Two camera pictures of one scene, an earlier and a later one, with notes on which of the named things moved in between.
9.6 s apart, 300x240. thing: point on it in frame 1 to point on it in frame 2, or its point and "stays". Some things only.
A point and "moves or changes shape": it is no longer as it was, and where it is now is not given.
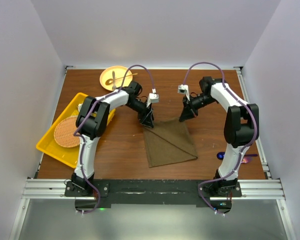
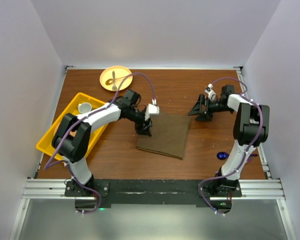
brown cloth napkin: [169, 142] moves or changes shape
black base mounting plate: [96, 195] stays
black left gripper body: [141, 108] to [139, 124]
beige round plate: [112, 77] stays
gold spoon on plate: [109, 81] stays
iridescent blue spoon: [220, 155] stays
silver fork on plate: [114, 87] stays
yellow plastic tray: [48, 145] stays
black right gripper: [188, 111] to [197, 109]
